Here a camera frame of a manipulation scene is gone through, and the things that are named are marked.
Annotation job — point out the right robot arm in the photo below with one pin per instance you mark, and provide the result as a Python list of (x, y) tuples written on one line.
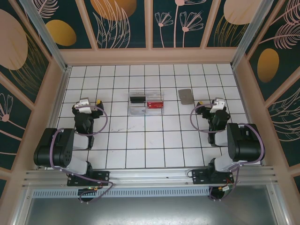
[(243, 145)]

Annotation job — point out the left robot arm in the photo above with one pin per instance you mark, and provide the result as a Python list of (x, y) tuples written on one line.
[(58, 150)]

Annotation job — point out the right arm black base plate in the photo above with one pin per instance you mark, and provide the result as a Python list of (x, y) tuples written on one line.
[(199, 177)]

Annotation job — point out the grey metal sheet panel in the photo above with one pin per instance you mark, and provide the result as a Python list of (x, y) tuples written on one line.
[(150, 211)]

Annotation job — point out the clear acrylic card stand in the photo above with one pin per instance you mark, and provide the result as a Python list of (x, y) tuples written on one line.
[(138, 111)]

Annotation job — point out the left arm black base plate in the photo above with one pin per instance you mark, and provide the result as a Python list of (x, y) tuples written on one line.
[(103, 175)]

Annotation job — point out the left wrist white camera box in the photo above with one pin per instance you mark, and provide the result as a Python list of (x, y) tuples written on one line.
[(84, 104)]

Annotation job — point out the long aluminium mounting rail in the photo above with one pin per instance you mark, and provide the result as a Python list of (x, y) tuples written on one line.
[(150, 174)]

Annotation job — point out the plain black card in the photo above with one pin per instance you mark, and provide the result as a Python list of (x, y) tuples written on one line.
[(137, 99)]

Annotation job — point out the red VIP card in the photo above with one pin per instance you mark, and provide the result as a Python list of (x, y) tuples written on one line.
[(153, 105)]

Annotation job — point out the grey metal plate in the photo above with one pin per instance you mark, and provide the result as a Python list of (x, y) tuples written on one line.
[(186, 96)]

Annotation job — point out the aluminium corner post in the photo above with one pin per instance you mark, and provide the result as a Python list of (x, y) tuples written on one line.
[(48, 35), (245, 39)]

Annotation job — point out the aluminium side rail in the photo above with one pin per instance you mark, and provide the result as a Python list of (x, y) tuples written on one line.
[(240, 93), (62, 93)]

